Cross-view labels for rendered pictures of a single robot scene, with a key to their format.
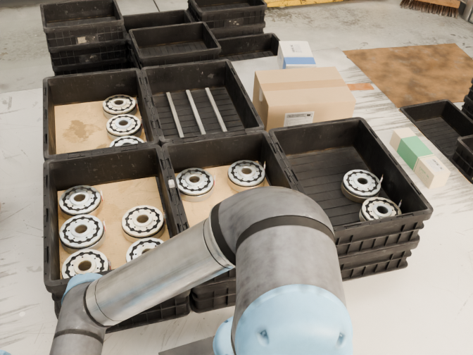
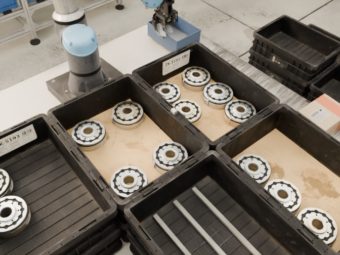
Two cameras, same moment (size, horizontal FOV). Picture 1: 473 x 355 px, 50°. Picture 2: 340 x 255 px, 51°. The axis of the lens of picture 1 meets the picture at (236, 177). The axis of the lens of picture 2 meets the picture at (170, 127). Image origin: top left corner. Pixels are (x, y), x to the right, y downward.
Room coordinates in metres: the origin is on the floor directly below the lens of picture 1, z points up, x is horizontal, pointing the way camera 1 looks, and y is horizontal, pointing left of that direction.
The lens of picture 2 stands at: (1.55, -0.13, 1.69)
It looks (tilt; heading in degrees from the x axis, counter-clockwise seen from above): 48 degrees down; 158
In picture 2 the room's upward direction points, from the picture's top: 3 degrees clockwise
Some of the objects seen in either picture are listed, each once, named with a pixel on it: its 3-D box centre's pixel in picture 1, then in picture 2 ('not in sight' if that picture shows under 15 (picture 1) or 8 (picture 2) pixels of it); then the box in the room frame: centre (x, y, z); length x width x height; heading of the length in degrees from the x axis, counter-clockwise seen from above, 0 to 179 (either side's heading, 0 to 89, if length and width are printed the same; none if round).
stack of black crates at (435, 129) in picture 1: (439, 144); not in sight; (1.99, -1.00, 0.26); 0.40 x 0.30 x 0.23; 22
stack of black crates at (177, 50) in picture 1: (175, 78); not in sight; (2.26, 0.35, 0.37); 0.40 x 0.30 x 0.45; 112
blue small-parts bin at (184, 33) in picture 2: not in sight; (173, 32); (0.24, 0.41, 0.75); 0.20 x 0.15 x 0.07; 22
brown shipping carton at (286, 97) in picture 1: (300, 104); not in sight; (1.49, -0.21, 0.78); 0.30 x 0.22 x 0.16; 103
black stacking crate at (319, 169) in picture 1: (340, 184); (30, 197); (0.99, -0.28, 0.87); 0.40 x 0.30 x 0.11; 18
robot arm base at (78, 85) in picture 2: not in sight; (86, 75); (0.47, -0.04, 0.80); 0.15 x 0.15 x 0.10
